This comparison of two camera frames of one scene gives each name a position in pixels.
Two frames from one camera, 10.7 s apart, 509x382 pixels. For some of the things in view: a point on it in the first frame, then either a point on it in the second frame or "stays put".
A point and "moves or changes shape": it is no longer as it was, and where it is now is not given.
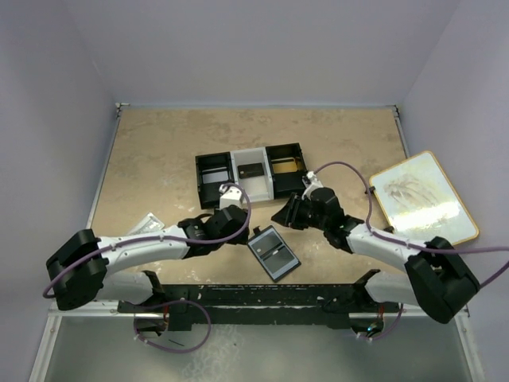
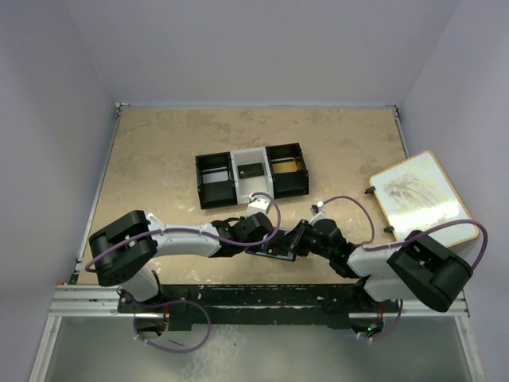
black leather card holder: (273, 253) moves or changes shape
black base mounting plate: (187, 305) stays put
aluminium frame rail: (111, 309) stays put
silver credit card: (214, 177) stays put
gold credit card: (284, 167) stays put
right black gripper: (297, 212) → (299, 233)
